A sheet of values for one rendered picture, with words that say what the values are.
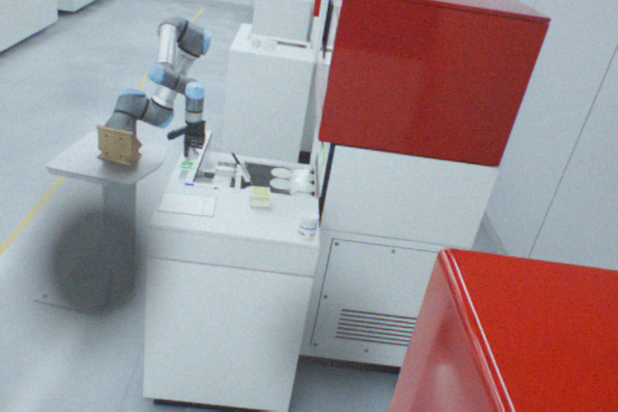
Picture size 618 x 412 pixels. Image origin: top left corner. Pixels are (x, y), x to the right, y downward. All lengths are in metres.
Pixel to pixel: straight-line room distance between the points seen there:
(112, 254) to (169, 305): 0.85
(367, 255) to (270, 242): 0.60
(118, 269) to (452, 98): 1.89
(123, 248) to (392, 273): 1.37
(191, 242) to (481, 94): 1.22
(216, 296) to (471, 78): 1.27
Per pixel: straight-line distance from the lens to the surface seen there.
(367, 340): 2.86
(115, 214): 2.94
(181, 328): 2.37
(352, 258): 2.53
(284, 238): 2.07
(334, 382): 2.93
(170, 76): 2.42
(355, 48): 2.13
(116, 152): 2.80
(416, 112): 2.24
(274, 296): 2.22
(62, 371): 2.93
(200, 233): 2.08
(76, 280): 3.39
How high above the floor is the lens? 2.11
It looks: 28 degrees down
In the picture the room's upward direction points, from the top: 10 degrees clockwise
